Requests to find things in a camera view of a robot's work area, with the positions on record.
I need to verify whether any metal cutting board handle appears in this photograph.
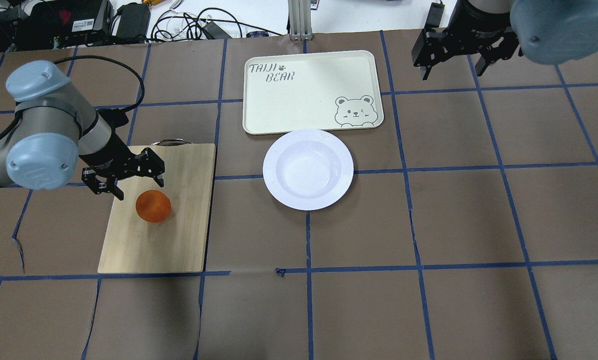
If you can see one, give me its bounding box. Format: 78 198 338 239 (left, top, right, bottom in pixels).
151 138 192 147

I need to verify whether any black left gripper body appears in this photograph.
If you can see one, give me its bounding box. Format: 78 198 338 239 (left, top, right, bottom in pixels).
81 146 165 195

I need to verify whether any cream bear tray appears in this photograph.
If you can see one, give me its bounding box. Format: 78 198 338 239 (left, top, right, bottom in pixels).
242 50 385 135

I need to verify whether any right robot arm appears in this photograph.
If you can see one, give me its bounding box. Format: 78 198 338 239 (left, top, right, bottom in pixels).
411 0 598 80

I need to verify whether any aluminium frame post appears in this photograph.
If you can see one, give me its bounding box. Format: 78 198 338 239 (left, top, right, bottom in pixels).
287 0 313 41

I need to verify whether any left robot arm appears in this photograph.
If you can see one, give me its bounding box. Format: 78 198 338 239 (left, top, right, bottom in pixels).
0 60 165 200

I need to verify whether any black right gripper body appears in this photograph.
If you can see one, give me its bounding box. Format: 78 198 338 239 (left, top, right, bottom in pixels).
411 0 520 68

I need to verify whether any orange fruit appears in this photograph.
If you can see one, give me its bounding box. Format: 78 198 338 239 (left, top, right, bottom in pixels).
135 189 172 224

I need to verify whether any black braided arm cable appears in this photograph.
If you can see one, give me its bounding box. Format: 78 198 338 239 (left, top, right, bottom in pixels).
0 55 145 151

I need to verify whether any bamboo cutting board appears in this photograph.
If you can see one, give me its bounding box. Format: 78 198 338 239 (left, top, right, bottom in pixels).
97 143 217 274

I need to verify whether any white round plate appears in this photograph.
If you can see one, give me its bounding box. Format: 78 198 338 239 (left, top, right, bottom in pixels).
262 129 354 211

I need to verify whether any black electronics box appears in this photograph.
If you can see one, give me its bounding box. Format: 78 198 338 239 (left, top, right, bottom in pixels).
15 0 113 51

